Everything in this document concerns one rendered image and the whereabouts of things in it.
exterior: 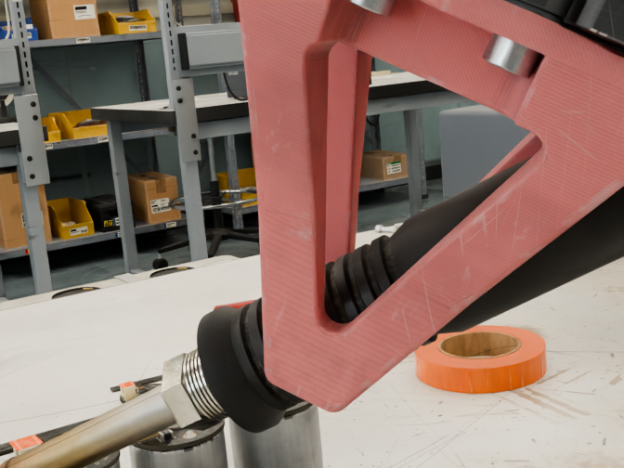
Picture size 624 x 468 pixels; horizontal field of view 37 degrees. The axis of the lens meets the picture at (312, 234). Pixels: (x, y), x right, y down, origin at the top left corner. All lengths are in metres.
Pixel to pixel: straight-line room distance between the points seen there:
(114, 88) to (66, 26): 0.61
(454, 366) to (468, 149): 0.30
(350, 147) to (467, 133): 0.51
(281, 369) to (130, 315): 0.43
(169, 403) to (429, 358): 0.25
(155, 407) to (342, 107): 0.07
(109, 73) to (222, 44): 2.16
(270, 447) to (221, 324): 0.08
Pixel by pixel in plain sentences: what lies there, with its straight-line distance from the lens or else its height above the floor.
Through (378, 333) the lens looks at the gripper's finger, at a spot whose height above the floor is 0.86.
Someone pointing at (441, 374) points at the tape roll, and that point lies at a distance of 0.41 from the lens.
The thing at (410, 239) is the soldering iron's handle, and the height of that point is 0.87.
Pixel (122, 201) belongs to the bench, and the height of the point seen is 0.42.
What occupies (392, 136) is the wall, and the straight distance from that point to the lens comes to 5.68.
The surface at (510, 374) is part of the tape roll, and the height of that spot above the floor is 0.76.
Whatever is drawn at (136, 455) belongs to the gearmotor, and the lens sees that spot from 0.24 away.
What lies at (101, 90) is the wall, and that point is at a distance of 4.82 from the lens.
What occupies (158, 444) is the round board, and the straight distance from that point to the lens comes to 0.23.
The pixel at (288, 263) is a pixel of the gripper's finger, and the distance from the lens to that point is 0.15.
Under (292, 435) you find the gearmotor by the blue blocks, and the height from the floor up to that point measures 0.80.
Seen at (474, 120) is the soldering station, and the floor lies 0.84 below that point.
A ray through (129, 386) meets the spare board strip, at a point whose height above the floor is 0.76.
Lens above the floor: 0.90
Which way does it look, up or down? 12 degrees down
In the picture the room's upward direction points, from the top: 5 degrees counter-clockwise
